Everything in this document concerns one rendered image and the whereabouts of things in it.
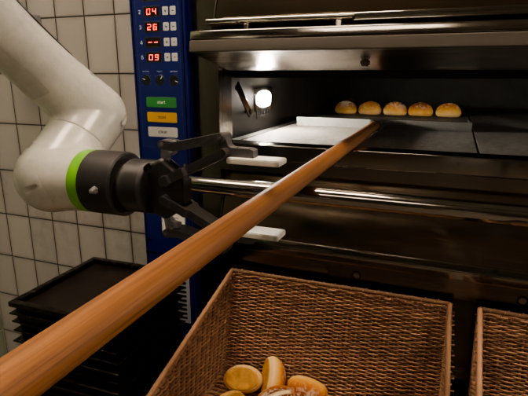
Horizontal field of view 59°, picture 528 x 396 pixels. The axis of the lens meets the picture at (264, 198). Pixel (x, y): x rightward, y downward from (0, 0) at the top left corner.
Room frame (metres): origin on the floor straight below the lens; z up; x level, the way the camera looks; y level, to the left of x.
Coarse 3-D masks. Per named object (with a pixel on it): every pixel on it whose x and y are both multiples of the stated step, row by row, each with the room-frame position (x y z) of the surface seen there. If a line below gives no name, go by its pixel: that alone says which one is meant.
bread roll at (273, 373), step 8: (272, 360) 1.01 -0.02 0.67; (264, 368) 1.02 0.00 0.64; (272, 368) 0.99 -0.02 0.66; (280, 368) 1.00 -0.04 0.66; (264, 376) 1.00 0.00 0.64; (272, 376) 0.98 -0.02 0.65; (280, 376) 0.98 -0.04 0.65; (264, 384) 0.98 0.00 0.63; (272, 384) 0.97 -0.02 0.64; (280, 384) 0.98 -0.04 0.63
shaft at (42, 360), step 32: (320, 160) 0.80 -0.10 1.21; (288, 192) 0.62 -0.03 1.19; (224, 224) 0.45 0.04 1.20; (256, 224) 0.52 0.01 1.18; (160, 256) 0.37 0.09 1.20; (192, 256) 0.38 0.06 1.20; (128, 288) 0.31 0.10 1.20; (160, 288) 0.33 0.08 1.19; (64, 320) 0.26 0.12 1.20; (96, 320) 0.27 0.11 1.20; (128, 320) 0.29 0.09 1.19; (32, 352) 0.23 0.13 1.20; (64, 352) 0.24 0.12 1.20; (0, 384) 0.21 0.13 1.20; (32, 384) 0.22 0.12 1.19
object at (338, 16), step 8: (240, 16) 1.08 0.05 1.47; (248, 16) 1.07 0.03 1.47; (256, 16) 1.06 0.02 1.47; (264, 16) 1.05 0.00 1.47; (272, 16) 1.05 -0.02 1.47; (280, 16) 1.04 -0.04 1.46; (288, 16) 1.03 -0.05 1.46; (296, 16) 1.03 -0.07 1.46; (304, 16) 1.02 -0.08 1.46; (312, 16) 1.01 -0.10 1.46; (320, 16) 1.01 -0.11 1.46; (328, 16) 1.00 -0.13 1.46; (336, 16) 1.00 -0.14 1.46; (344, 16) 0.99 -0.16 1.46; (352, 16) 0.98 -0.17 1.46; (208, 24) 1.10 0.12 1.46; (216, 24) 1.10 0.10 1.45; (224, 24) 1.09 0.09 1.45; (232, 24) 1.09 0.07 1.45; (248, 24) 1.06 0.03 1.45; (336, 24) 0.99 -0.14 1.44
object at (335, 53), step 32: (480, 32) 0.86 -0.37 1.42; (512, 32) 0.84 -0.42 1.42; (224, 64) 1.17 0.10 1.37; (256, 64) 1.15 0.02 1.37; (288, 64) 1.12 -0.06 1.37; (320, 64) 1.09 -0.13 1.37; (352, 64) 1.07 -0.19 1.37; (384, 64) 1.05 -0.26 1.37; (416, 64) 1.02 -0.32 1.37; (448, 64) 1.00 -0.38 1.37; (480, 64) 0.98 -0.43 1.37; (512, 64) 0.96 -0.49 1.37
